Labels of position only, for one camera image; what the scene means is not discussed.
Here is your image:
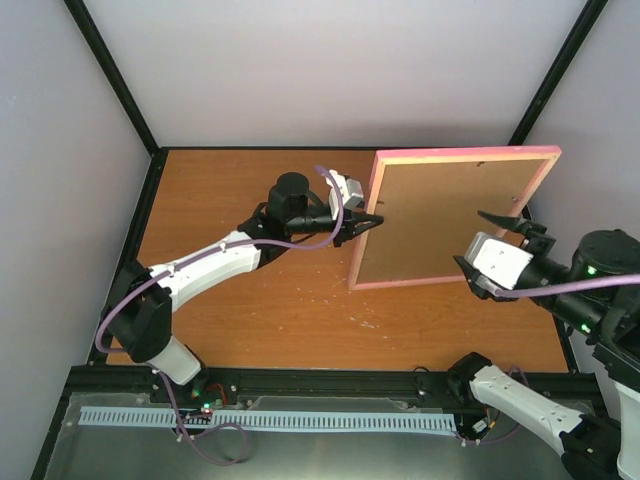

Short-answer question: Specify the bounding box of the pink wooden photo frame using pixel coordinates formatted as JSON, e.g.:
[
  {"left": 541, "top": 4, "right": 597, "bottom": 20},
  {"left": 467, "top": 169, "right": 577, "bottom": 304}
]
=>
[{"left": 348, "top": 145, "right": 562, "bottom": 290}]

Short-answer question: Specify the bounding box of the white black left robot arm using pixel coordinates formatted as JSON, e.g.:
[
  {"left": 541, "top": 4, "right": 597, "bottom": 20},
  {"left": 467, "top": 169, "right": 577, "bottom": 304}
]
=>
[{"left": 94, "top": 167, "right": 384, "bottom": 403}]

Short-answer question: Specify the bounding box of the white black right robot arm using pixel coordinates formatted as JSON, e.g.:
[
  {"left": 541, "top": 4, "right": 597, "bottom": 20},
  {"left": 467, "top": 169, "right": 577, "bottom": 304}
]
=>
[{"left": 448, "top": 211, "right": 639, "bottom": 479}]

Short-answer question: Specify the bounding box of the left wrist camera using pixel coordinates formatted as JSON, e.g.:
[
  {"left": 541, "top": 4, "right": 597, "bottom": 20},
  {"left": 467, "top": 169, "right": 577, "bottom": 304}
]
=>
[{"left": 326, "top": 170, "right": 364, "bottom": 220}]

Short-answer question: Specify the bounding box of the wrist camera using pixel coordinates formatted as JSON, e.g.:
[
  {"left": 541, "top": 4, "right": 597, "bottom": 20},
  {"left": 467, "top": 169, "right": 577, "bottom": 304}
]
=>
[
  {"left": 464, "top": 232, "right": 534, "bottom": 290},
  {"left": 326, "top": 170, "right": 364, "bottom": 220}
]

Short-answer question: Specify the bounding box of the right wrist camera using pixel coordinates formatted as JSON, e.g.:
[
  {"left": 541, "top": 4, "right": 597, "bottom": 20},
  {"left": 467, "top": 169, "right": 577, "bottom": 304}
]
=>
[{"left": 464, "top": 232, "right": 534, "bottom": 290}]

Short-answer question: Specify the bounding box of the black enclosure frame post left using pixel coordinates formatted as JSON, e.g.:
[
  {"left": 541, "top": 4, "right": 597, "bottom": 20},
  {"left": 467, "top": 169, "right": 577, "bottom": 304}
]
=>
[{"left": 63, "top": 0, "right": 162, "bottom": 156}]

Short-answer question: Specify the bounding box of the black enclosure frame post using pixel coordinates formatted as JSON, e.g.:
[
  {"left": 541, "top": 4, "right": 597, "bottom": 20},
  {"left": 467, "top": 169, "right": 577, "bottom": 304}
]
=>
[
  {"left": 508, "top": 0, "right": 609, "bottom": 147},
  {"left": 63, "top": 0, "right": 162, "bottom": 156}
]

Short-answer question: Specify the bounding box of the black enclosure frame post right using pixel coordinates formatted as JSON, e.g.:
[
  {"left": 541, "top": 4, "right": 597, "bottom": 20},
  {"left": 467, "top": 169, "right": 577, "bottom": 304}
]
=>
[{"left": 508, "top": 0, "right": 609, "bottom": 147}]

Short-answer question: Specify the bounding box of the light blue cable duct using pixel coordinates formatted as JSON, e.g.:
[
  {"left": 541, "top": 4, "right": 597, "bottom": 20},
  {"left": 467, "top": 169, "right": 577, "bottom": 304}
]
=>
[{"left": 77, "top": 406, "right": 456, "bottom": 436}]

